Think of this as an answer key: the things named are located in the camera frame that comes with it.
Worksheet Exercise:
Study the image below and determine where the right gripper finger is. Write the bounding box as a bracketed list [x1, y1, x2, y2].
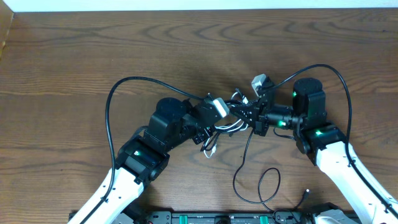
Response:
[229, 100, 259, 116]
[231, 110, 258, 128]

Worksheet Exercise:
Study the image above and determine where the white usb cable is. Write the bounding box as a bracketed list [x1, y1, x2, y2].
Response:
[203, 91, 249, 159]

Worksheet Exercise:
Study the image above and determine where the black usb cable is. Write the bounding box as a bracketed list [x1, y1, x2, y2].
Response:
[232, 129, 311, 212]

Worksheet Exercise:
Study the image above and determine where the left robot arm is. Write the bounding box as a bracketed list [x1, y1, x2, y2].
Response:
[70, 98, 229, 223]

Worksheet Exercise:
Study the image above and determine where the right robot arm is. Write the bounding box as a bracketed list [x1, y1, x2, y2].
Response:
[230, 78, 397, 223]

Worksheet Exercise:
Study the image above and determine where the left camera black cable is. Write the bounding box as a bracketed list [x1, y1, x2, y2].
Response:
[74, 76, 206, 224]

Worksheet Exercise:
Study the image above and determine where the camera black cable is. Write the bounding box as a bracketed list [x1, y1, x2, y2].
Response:
[74, 76, 206, 224]
[264, 63, 398, 212]

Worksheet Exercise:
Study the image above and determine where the right camera black cable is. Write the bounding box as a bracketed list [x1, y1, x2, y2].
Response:
[264, 63, 398, 212]

